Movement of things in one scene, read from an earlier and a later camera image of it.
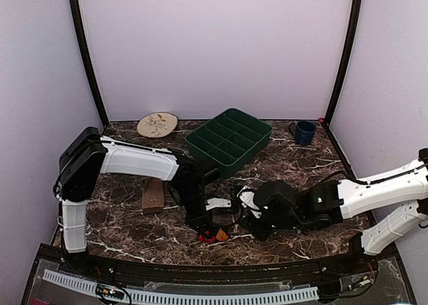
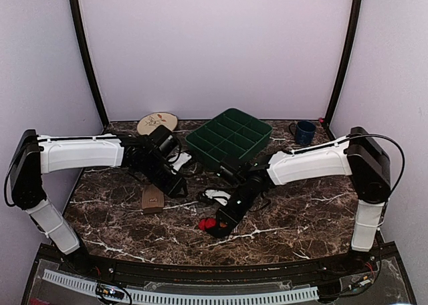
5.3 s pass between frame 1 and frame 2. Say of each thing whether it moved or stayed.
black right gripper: moved
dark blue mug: stayed
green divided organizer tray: stayed
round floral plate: stayed
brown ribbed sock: stayed
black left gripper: moved
